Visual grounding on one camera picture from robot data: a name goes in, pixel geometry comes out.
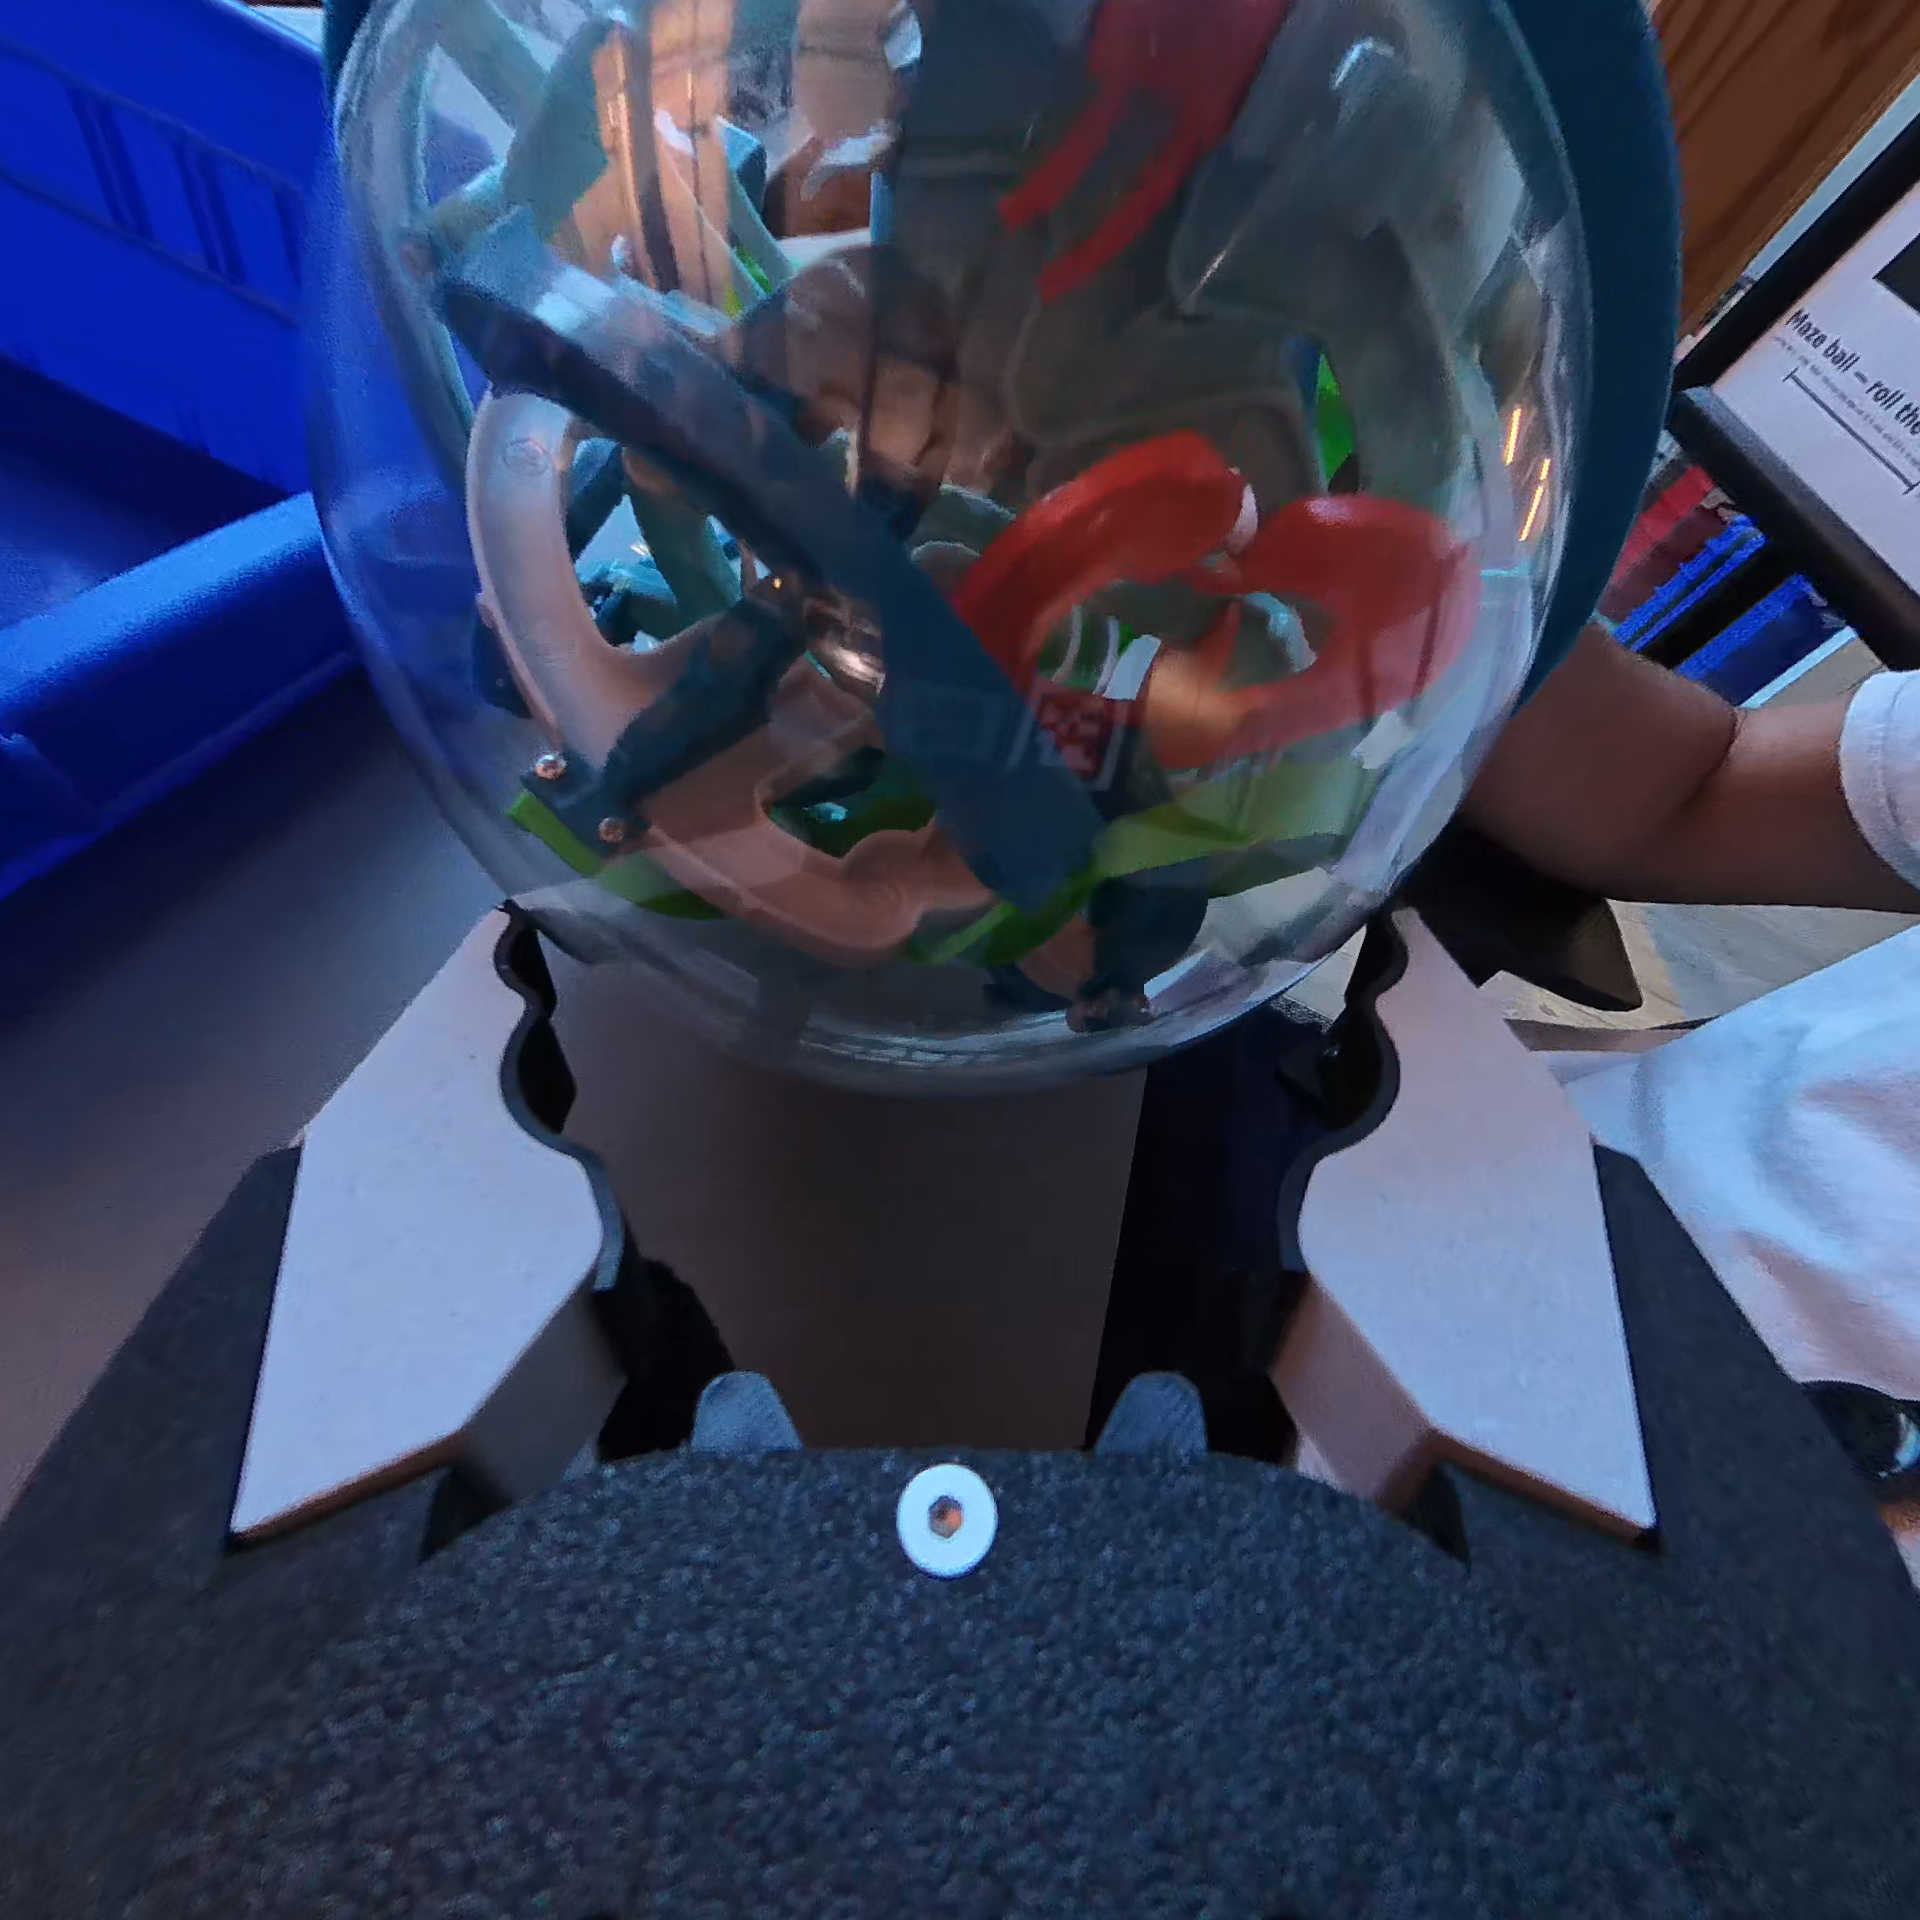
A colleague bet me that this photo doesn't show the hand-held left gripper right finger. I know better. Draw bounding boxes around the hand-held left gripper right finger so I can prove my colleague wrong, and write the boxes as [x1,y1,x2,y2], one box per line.
[1270,904,1658,1544]

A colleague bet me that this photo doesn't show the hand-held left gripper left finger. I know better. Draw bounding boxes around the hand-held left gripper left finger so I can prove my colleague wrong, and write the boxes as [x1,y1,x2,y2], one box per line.
[224,904,630,1544]

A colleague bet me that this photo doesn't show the clear plastic maze ball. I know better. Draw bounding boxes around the clear plastic maze ball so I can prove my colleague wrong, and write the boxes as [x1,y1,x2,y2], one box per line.
[311,0,1686,1089]

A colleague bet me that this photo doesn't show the person's right forearm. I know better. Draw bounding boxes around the person's right forearm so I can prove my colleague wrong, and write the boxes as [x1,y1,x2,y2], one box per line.
[1456,616,1859,915]

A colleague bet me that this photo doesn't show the blue plastic crate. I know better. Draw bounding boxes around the blue plastic crate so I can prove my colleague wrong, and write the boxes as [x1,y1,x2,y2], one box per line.
[1594,464,1853,705]

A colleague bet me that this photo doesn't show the black framed sign board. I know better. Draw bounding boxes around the black framed sign board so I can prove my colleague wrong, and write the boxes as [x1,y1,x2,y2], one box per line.
[1658,60,1920,664]

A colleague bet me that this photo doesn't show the blue plastic bin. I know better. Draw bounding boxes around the blue plastic bin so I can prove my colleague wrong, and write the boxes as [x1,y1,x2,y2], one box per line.
[0,0,507,904]

